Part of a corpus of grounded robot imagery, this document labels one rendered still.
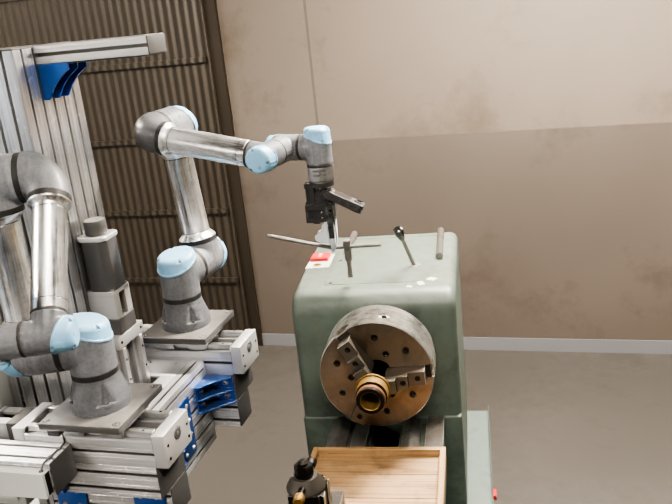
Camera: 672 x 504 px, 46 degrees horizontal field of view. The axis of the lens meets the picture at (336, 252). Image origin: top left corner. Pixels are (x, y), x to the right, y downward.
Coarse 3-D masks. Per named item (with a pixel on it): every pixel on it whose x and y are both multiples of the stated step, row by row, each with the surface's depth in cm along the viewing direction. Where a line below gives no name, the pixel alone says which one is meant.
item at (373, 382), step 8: (368, 376) 205; (376, 376) 204; (360, 384) 203; (368, 384) 202; (376, 384) 202; (384, 384) 203; (360, 392) 200; (368, 392) 200; (376, 392) 199; (384, 392) 202; (360, 400) 201; (368, 400) 205; (376, 400) 205; (384, 400) 200; (360, 408) 201; (368, 408) 202; (376, 408) 201
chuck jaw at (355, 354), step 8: (344, 336) 212; (344, 344) 208; (352, 344) 208; (344, 352) 209; (352, 352) 208; (360, 352) 209; (352, 360) 207; (360, 360) 206; (368, 360) 211; (352, 368) 208; (360, 368) 207; (368, 368) 207; (360, 376) 206
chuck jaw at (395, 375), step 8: (392, 368) 212; (400, 368) 211; (408, 368) 210; (416, 368) 209; (424, 368) 209; (392, 376) 207; (400, 376) 206; (408, 376) 208; (416, 376) 208; (424, 376) 207; (392, 384) 205; (400, 384) 207; (408, 384) 207; (416, 384) 208; (424, 384) 208; (392, 392) 206
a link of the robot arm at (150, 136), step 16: (144, 128) 222; (160, 128) 220; (176, 128) 220; (144, 144) 223; (160, 144) 220; (176, 144) 218; (192, 144) 217; (208, 144) 215; (224, 144) 213; (240, 144) 212; (256, 144) 211; (272, 144) 212; (224, 160) 215; (240, 160) 212; (256, 160) 208; (272, 160) 209
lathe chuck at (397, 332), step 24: (360, 312) 218; (384, 312) 215; (336, 336) 213; (360, 336) 211; (384, 336) 210; (408, 336) 209; (336, 360) 214; (384, 360) 212; (408, 360) 211; (432, 360) 213; (336, 384) 217; (432, 384) 212; (384, 408) 217; (408, 408) 215
